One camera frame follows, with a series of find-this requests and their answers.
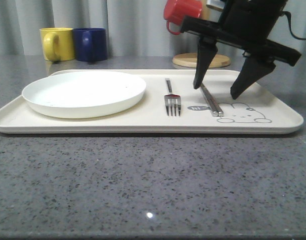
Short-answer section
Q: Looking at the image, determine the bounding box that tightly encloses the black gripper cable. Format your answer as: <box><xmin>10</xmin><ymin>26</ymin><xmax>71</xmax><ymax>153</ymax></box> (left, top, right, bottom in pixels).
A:
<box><xmin>280</xmin><ymin>9</ymin><xmax>306</xmax><ymax>41</ymax></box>

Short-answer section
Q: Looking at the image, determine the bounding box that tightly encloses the beige rabbit serving tray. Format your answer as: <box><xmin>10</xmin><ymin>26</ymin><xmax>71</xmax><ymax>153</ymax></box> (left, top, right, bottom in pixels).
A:
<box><xmin>0</xmin><ymin>69</ymin><xmax>304</xmax><ymax>134</ymax></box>

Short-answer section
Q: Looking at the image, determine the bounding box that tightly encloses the red mug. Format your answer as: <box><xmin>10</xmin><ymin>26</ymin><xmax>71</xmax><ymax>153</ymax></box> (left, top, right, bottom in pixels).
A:
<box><xmin>163</xmin><ymin>0</ymin><xmax>203</xmax><ymax>35</ymax></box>

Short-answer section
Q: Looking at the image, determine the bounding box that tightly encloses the white round plate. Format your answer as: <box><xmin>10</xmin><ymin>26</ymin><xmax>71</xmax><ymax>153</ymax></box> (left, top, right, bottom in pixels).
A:
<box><xmin>21</xmin><ymin>70</ymin><xmax>147</xmax><ymax>119</ymax></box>

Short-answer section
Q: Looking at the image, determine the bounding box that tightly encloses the dark blue mug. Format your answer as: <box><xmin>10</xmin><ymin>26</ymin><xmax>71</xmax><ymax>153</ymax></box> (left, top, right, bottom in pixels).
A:
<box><xmin>72</xmin><ymin>28</ymin><xmax>108</xmax><ymax>62</ymax></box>

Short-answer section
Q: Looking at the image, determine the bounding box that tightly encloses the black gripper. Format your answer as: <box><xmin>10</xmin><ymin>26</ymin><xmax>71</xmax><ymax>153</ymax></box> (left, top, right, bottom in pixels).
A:
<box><xmin>180</xmin><ymin>0</ymin><xmax>301</xmax><ymax>100</ymax></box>

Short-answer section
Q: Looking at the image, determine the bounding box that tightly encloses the silver fork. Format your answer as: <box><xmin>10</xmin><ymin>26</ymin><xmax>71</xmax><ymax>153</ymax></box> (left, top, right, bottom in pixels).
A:
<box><xmin>164</xmin><ymin>78</ymin><xmax>182</xmax><ymax>117</ymax></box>

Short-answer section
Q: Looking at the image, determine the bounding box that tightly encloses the wooden mug tree stand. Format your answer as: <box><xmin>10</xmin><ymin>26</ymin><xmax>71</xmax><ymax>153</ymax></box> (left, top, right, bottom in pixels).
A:
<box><xmin>172</xmin><ymin>0</ymin><xmax>232</xmax><ymax>69</ymax></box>

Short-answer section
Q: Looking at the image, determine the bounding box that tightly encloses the grey curtain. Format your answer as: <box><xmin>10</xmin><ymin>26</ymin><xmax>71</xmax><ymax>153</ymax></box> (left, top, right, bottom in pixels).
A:
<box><xmin>0</xmin><ymin>0</ymin><xmax>306</xmax><ymax>57</ymax></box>

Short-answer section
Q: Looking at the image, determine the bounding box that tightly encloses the yellow mug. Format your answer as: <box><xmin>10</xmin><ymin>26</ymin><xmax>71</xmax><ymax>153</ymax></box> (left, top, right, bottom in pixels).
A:
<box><xmin>39</xmin><ymin>27</ymin><xmax>75</xmax><ymax>62</ymax></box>

